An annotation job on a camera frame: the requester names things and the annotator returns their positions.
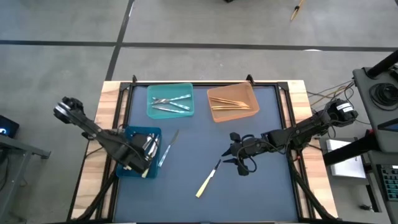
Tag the black slanted bar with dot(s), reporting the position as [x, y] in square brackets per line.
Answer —
[351, 149]

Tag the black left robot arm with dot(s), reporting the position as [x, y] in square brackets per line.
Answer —
[93, 129]

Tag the black cart pole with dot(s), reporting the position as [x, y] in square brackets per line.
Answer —
[384, 64]

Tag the grey equipment cart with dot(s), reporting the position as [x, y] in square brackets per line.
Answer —
[367, 102]

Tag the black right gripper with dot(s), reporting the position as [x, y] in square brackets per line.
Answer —
[248, 146]

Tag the dark blue plastic bin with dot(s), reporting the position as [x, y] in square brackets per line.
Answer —
[154, 130]

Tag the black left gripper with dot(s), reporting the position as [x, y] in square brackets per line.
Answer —
[136, 151]

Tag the yellow stick tool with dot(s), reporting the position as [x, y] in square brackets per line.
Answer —
[296, 12]

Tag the black frame clamp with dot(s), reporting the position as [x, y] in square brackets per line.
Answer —
[134, 78]
[249, 78]

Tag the grey side table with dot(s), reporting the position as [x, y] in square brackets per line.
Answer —
[15, 146]

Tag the black aluminium table frame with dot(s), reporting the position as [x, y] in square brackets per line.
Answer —
[200, 83]

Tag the white box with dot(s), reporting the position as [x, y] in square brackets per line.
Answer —
[342, 168]

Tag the keypad with blue keys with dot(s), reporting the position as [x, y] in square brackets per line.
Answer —
[391, 183]

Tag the orange plastic bin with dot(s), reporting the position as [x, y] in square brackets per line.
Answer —
[236, 115]

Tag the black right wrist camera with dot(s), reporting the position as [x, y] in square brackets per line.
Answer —
[243, 170]

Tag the teal plastic bin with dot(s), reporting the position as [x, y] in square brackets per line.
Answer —
[169, 88]

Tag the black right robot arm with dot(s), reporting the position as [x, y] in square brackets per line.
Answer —
[304, 127]

